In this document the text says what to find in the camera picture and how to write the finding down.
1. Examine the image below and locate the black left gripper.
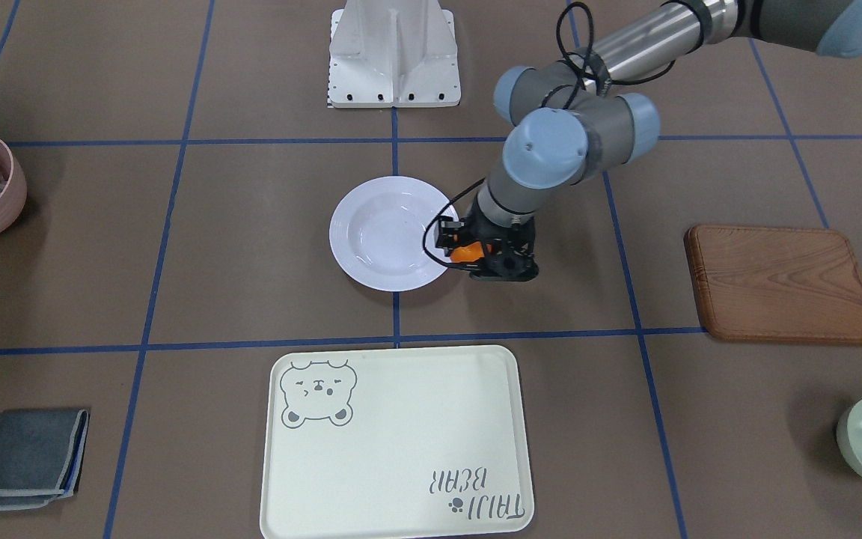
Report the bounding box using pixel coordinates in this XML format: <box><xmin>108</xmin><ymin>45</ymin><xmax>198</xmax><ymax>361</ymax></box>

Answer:
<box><xmin>435</xmin><ymin>211</ymin><xmax>539</xmax><ymax>282</ymax></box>

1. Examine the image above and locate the orange mandarin fruit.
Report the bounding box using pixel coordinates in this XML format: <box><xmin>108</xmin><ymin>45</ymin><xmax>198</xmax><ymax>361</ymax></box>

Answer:
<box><xmin>448</xmin><ymin>242</ymin><xmax>485</xmax><ymax>265</ymax></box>

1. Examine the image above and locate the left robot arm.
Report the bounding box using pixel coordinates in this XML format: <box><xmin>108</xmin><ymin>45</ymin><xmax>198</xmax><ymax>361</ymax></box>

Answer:
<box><xmin>421</xmin><ymin>1</ymin><xmax>862</xmax><ymax>281</ymax></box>

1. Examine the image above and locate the cream bear tray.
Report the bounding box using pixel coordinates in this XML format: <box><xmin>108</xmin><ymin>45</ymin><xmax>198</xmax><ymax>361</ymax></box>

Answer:
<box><xmin>259</xmin><ymin>345</ymin><xmax>536</xmax><ymax>538</ymax></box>

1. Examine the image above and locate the white round plate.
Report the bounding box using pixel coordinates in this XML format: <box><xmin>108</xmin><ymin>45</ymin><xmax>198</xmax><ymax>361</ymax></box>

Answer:
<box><xmin>328</xmin><ymin>175</ymin><xmax>448</xmax><ymax>291</ymax></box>

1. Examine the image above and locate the folded grey cloth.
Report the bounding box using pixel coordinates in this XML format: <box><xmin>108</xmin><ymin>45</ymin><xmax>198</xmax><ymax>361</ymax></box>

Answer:
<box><xmin>0</xmin><ymin>407</ymin><xmax>91</xmax><ymax>512</ymax></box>

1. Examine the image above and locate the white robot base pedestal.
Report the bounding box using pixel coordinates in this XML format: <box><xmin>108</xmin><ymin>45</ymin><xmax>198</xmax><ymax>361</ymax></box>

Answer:
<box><xmin>326</xmin><ymin>1</ymin><xmax>462</xmax><ymax>109</ymax></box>

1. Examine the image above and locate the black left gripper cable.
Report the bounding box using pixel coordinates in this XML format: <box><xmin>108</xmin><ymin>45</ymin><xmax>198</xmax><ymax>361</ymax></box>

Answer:
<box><xmin>422</xmin><ymin>1</ymin><xmax>677</xmax><ymax>272</ymax></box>

